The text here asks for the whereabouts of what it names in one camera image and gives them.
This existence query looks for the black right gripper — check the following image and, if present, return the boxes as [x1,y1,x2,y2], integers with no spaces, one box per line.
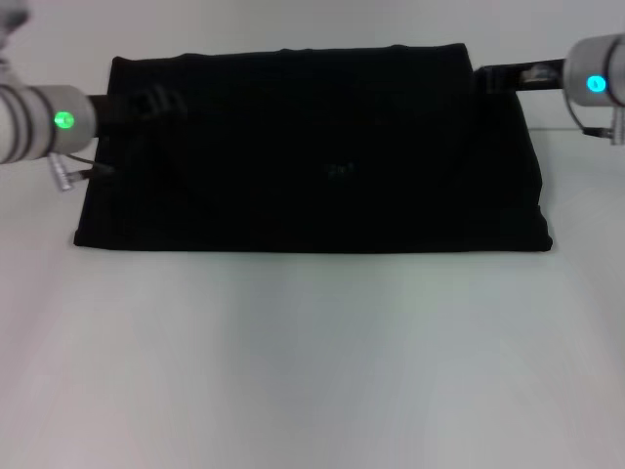
[475,57,568,95]

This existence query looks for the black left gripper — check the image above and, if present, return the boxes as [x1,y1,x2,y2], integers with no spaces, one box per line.
[87,84,188,138]

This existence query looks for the black shirt with FREE print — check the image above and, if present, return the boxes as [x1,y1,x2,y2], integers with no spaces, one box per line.
[72,42,555,255]

